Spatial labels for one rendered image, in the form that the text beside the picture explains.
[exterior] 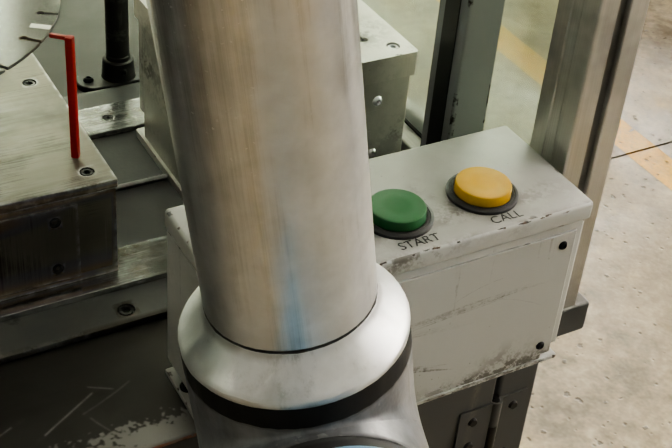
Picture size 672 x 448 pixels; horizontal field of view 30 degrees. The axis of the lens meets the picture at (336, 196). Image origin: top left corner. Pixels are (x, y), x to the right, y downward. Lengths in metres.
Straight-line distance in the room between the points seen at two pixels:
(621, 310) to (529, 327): 1.32
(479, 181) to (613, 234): 1.56
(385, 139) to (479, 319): 0.23
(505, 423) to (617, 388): 0.99
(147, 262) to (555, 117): 0.34
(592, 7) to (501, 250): 0.18
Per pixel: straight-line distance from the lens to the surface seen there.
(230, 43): 0.48
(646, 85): 2.94
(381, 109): 1.05
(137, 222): 1.07
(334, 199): 0.54
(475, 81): 0.99
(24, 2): 0.98
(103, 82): 1.26
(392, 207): 0.84
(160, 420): 0.90
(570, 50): 0.90
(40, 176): 0.96
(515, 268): 0.89
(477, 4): 0.95
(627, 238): 2.43
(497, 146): 0.94
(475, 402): 1.08
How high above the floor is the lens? 1.40
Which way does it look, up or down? 36 degrees down
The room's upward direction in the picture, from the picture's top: 5 degrees clockwise
